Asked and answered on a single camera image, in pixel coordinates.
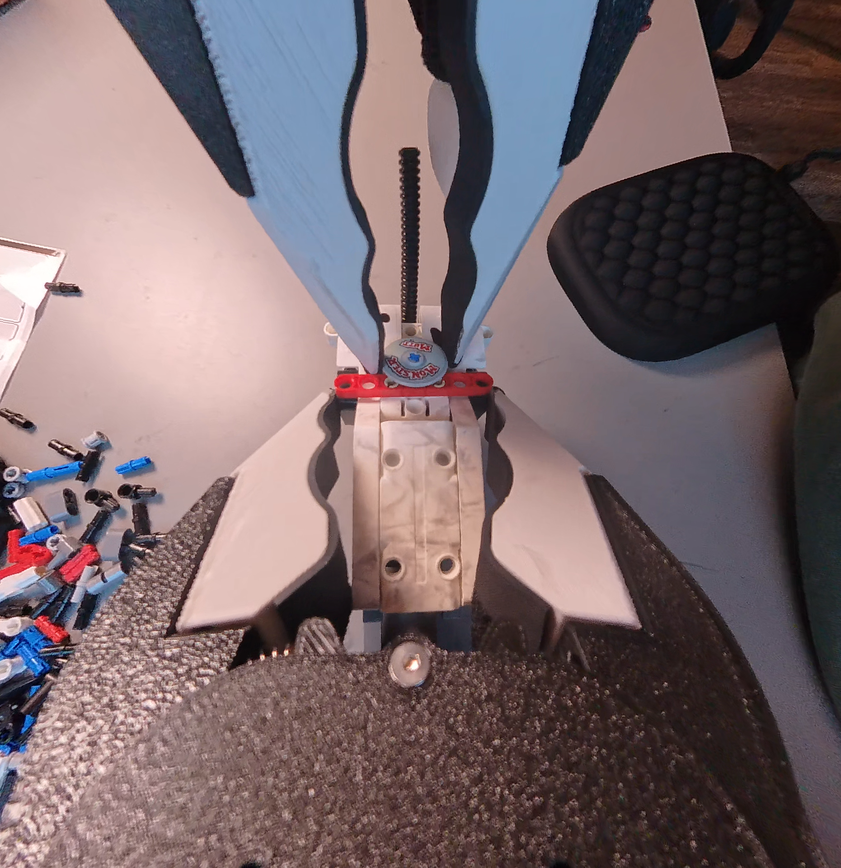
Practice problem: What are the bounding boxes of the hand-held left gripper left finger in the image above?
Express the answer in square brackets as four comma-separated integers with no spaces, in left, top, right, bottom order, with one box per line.
[166,392,344,638]

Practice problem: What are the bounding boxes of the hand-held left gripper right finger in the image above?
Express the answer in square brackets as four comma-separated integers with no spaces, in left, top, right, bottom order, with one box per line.
[484,390,644,632]

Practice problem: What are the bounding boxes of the white sticker sheet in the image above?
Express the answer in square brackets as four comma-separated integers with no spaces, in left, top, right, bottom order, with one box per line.
[0,235,68,414]

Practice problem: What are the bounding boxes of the black padded armrest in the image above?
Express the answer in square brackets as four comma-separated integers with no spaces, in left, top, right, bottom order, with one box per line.
[547,152,841,363]

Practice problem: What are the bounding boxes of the black toy spring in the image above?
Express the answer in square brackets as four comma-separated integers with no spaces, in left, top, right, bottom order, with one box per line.
[396,146,423,328]

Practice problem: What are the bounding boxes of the grey toy disc with sticker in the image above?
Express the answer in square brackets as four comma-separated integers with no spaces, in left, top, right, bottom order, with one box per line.
[383,337,450,389]

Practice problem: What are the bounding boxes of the person's green sweatshirt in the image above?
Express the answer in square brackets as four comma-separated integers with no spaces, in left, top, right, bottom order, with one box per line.
[792,270,841,735]

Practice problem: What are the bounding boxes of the pile of small toy pieces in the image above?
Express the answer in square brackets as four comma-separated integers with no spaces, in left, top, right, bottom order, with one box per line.
[0,427,168,836]

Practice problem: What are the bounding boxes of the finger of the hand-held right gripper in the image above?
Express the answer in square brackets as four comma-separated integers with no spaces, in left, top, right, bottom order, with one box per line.
[441,0,602,366]
[188,0,387,370]

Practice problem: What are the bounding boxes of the black strap loop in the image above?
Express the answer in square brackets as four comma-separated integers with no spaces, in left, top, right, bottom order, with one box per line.
[697,0,795,80]

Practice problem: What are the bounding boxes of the toy truck chassis model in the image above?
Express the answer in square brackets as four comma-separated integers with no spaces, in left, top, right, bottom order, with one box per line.
[322,305,497,656]

